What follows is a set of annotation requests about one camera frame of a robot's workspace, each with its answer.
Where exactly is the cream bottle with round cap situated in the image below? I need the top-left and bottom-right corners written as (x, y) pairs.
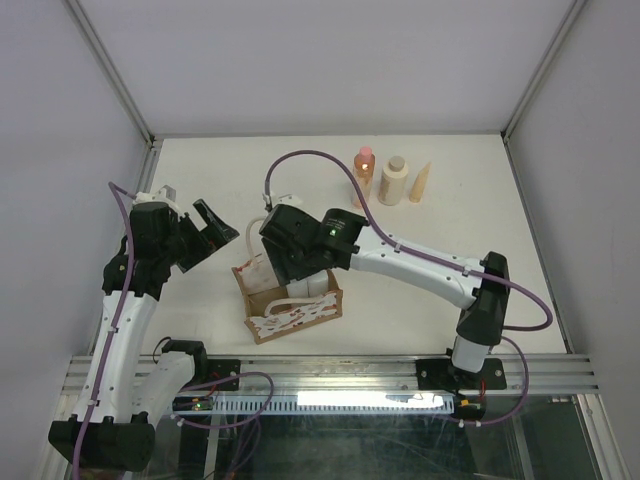
top-left (378, 156), bottom-right (409, 206)

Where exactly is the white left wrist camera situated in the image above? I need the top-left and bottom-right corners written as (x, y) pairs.
top-left (133, 185), bottom-right (176, 204)

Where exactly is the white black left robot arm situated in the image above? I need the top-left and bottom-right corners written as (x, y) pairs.
top-left (48, 195), bottom-right (239, 472)

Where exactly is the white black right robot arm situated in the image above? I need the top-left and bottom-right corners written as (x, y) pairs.
top-left (259, 204), bottom-right (510, 387)

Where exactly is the aluminium mounting rail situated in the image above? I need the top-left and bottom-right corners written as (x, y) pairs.
top-left (62, 352), bottom-right (601, 401)

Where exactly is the burlap cat print canvas bag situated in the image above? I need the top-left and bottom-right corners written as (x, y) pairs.
top-left (232, 217), bottom-right (343, 345)

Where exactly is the tan cone shaped tube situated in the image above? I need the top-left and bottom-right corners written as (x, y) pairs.
top-left (409, 162), bottom-right (432, 203)

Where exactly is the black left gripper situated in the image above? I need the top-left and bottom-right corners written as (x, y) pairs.
top-left (160, 199), bottom-right (238, 271)

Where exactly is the aluminium enclosure frame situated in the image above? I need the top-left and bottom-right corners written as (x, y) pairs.
top-left (34, 0), bottom-right (626, 480)

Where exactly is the orange bottle with pink cap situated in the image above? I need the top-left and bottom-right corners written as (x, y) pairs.
top-left (352, 146), bottom-right (375, 202)

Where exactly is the slotted cable duct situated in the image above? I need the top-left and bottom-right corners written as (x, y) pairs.
top-left (172, 390), bottom-right (454, 415)

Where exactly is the white frosted rectangular bottle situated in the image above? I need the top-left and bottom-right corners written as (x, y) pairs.
top-left (286, 279), bottom-right (310, 298)

